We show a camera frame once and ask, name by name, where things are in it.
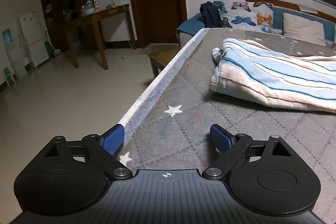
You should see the grey plain pillow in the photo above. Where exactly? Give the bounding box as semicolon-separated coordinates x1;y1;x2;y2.
282;13;326;46

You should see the grey star pattern table cover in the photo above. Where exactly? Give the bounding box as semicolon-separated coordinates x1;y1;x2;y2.
118;28;335;223

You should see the blue cushioned bench sofa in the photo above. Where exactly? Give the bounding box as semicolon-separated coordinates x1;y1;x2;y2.
175;0;335;49

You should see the left butterfly print pillow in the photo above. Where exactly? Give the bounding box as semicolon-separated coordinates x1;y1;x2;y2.
216;1;280;34

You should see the book on window ledge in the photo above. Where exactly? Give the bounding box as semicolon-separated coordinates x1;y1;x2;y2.
298;5;318;14

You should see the blue white striped garment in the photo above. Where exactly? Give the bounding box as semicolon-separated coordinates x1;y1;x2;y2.
210;38;335;113

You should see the small wooden stool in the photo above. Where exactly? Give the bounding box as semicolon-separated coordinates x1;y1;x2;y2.
148;44;181;78

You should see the white refrigerator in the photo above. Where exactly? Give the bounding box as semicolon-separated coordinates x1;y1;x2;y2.
19;10;49;68

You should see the wooden side table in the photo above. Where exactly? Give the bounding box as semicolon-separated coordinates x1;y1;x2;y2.
64;3;137;70

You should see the dark backpack on bench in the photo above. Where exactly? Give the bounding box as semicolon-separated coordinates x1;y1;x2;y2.
199;1;223;28

